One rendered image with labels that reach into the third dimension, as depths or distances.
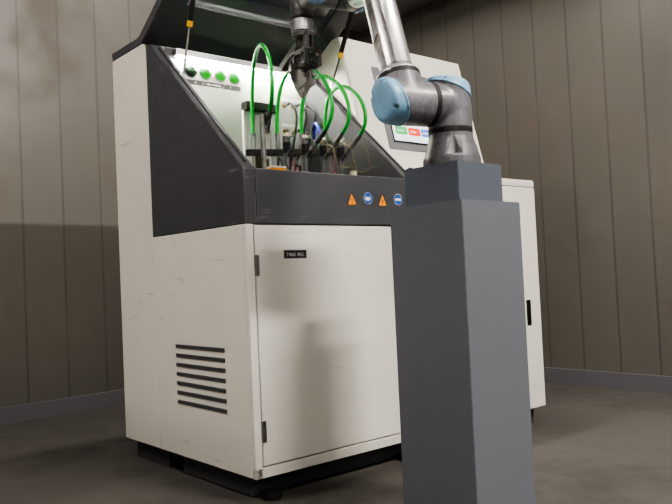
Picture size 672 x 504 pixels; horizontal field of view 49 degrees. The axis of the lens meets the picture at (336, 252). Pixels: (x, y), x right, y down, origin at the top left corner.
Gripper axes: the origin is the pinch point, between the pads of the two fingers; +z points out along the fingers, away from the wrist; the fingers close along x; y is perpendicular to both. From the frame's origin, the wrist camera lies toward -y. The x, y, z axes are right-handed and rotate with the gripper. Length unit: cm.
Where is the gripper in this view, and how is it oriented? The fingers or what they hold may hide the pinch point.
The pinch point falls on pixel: (301, 95)
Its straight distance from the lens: 249.3
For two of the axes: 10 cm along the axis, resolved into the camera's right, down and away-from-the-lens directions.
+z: 0.5, 10.0, -0.3
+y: 6.4, -0.5, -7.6
